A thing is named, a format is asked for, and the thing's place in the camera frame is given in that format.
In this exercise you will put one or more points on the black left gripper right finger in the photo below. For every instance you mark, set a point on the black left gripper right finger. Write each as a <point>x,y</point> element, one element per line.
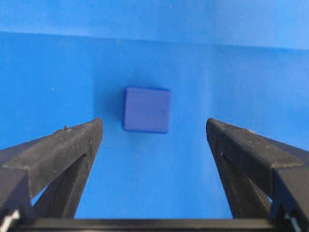
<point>262,178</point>

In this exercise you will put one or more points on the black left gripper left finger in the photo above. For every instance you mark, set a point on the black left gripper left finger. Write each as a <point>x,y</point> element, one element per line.
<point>46,177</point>

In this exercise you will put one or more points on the blue block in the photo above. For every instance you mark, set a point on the blue block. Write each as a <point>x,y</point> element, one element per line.
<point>147,110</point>

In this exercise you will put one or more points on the blue table cloth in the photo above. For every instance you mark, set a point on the blue table cloth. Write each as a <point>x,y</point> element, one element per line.
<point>65,62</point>

